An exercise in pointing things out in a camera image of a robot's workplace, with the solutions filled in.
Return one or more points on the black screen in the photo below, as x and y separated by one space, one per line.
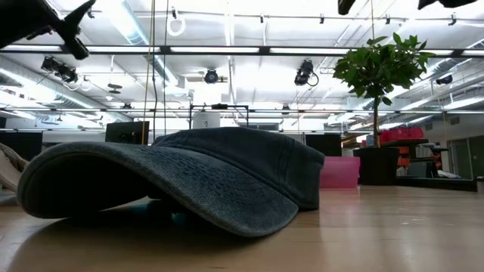
325 144
20 145

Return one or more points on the black aluminium table frame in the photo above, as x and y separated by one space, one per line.
435 184

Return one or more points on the red plastic bin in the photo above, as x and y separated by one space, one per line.
340 172

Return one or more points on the black distant rig frame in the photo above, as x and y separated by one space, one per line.
219 106

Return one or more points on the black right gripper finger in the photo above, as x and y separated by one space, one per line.
346 5

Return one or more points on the khaki baseball cap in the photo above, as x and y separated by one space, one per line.
9 170

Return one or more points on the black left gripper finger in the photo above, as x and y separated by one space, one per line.
77 47
79 13

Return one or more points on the blue denim baseball cap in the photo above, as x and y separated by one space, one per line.
227 177

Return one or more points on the green leafy plant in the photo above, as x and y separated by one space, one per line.
382 68

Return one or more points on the red storage bins shelf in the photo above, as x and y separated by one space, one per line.
401 134

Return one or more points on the black ceiling spotlight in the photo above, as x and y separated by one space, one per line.
211 75
58 70
444 79
304 72

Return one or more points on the black plant pot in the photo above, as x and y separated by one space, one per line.
376 166

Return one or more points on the white box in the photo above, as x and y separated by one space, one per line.
206 120

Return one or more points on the black monitor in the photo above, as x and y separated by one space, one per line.
126 132

